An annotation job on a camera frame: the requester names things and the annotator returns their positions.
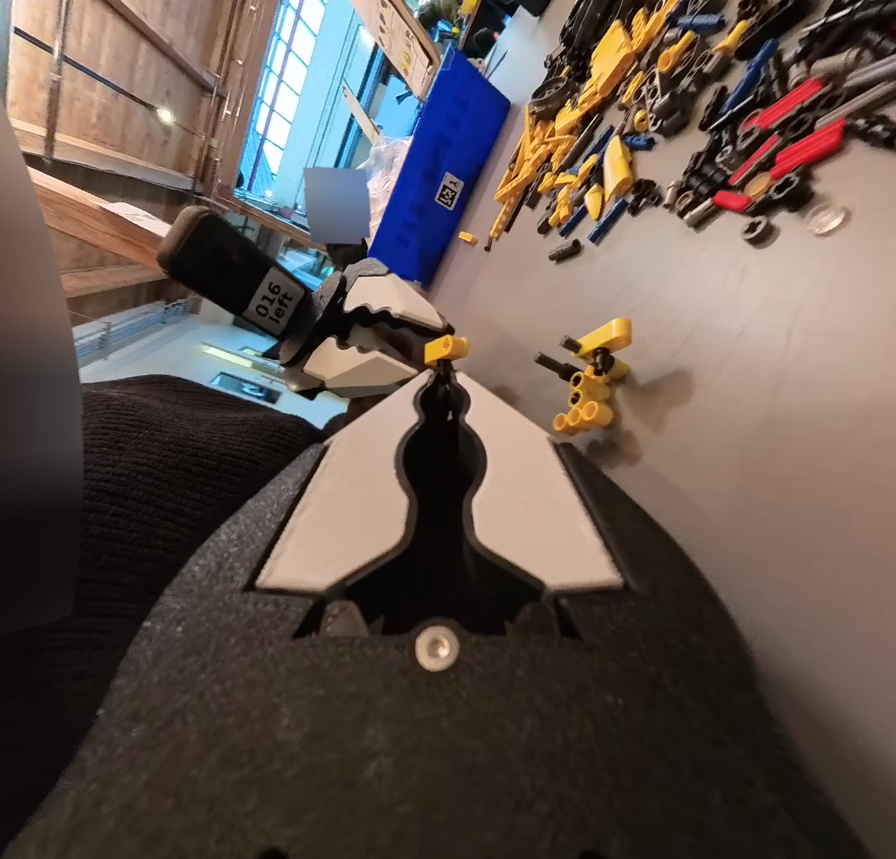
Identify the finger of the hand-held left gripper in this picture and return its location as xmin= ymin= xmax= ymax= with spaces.
xmin=342 ymin=259 xmax=455 ymax=345
xmin=302 ymin=337 xmax=429 ymax=399

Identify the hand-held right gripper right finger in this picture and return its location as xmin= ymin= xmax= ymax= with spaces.
xmin=451 ymin=371 xmax=625 ymax=594

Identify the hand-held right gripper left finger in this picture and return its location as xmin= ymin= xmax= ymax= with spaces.
xmin=254 ymin=371 xmax=442 ymax=597

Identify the clear plastic bag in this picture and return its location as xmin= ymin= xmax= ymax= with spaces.
xmin=364 ymin=134 xmax=424 ymax=216

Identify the blue storage bin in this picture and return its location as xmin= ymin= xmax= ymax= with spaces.
xmin=367 ymin=48 xmax=512 ymax=287

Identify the large window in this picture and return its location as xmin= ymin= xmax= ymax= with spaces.
xmin=237 ymin=0 xmax=337 ymax=198

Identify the blue connector pin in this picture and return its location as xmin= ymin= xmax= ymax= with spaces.
xmin=588 ymin=199 xmax=630 ymax=244

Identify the cardboard box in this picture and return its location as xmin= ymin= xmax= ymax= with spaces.
xmin=328 ymin=0 xmax=443 ymax=98

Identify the pile of yellow grey building pieces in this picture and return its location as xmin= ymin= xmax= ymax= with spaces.
xmin=486 ymin=0 xmax=778 ymax=254

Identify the clear round stud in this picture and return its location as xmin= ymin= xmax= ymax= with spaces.
xmin=805 ymin=203 xmax=851 ymax=237

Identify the pile of black red pins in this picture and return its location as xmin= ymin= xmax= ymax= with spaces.
xmin=668 ymin=0 xmax=896 ymax=244

